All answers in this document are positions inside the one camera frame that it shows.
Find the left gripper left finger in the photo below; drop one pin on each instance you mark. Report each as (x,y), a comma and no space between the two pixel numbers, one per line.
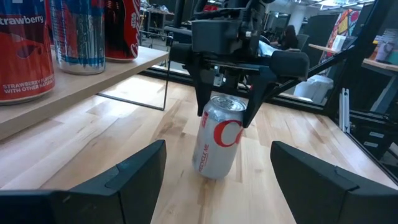
(93,205)

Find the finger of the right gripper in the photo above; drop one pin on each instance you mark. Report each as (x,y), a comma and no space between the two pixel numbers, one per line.
(259,96)
(202,90)

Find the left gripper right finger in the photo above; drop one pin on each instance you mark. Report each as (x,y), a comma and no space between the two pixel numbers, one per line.
(335,202)

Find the silver Diet Coke can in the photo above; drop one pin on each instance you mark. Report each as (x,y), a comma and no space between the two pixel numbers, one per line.
(217,143)

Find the red Coca-Cola can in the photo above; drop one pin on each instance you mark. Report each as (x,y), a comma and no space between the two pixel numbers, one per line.
(122,34)

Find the blue silver Red Bull can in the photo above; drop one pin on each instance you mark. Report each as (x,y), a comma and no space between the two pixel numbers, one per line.
(79,40)

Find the red Fanta can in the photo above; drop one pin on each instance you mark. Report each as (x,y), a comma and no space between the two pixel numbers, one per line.
(25,62)

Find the person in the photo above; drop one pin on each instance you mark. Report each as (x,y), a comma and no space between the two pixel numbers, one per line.
(289,37)

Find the wooden workbench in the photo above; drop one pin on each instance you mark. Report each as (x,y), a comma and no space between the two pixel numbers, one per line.
(379,64)

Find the wooden shelf black metal frame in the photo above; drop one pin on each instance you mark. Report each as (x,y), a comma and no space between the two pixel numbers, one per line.
(93,81)

